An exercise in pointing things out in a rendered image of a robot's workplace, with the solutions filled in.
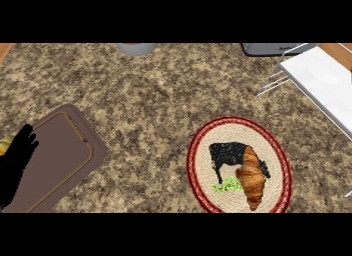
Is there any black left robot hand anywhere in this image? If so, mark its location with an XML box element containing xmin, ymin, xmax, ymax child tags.
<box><xmin>0</xmin><ymin>123</ymin><xmax>41</xmax><ymax>209</ymax></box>

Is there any white wire tiered shelf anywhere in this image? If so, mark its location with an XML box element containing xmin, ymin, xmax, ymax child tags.
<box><xmin>256</xmin><ymin>42</ymin><xmax>352</xmax><ymax>200</ymax></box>

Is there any grey round container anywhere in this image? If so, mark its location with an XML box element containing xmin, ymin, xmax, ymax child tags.
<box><xmin>116</xmin><ymin>42</ymin><xmax>160</xmax><ymax>57</ymax></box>

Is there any brown cutting board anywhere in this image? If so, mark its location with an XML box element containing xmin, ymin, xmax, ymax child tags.
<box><xmin>0</xmin><ymin>103</ymin><xmax>110</xmax><ymax>214</ymax></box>

